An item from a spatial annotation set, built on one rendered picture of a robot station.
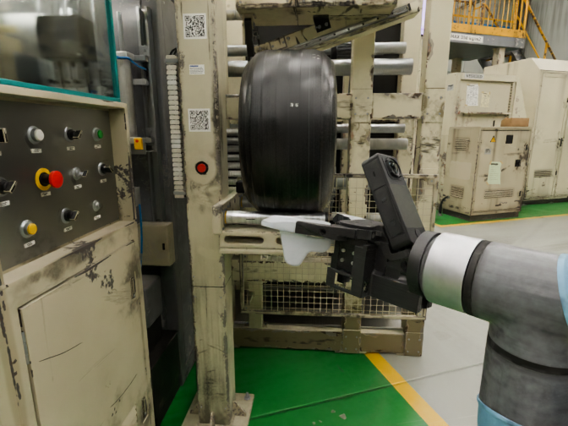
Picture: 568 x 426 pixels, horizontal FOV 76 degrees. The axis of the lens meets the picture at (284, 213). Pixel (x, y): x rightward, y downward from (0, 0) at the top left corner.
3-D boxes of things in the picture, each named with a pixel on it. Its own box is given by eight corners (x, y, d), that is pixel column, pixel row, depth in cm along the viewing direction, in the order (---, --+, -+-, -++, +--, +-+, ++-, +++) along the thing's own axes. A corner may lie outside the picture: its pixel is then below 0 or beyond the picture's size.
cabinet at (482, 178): (470, 221, 490) (481, 126, 463) (439, 213, 544) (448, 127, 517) (521, 217, 517) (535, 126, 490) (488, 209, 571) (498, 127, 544)
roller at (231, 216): (222, 225, 122) (221, 212, 121) (226, 221, 126) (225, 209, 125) (328, 227, 119) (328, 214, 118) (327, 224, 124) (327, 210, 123)
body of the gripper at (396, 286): (319, 283, 45) (410, 318, 37) (327, 215, 44) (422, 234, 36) (355, 275, 51) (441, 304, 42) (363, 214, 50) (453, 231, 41)
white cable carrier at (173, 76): (174, 198, 130) (165, 55, 120) (179, 195, 135) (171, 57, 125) (186, 198, 130) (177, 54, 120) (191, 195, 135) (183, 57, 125)
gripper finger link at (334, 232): (292, 235, 42) (369, 245, 41) (294, 221, 42) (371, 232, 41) (298, 229, 47) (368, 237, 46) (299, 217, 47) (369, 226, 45)
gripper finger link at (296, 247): (252, 263, 45) (327, 274, 44) (256, 215, 44) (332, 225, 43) (259, 257, 48) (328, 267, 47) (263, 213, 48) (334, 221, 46)
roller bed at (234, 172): (215, 193, 168) (212, 128, 162) (222, 189, 183) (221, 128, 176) (257, 194, 167) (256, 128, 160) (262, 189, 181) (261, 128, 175)
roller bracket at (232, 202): (212, 236, 119) (211, 206, 117) (237, 210, 158) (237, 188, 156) (222, 236, 119) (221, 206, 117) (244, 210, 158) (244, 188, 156)
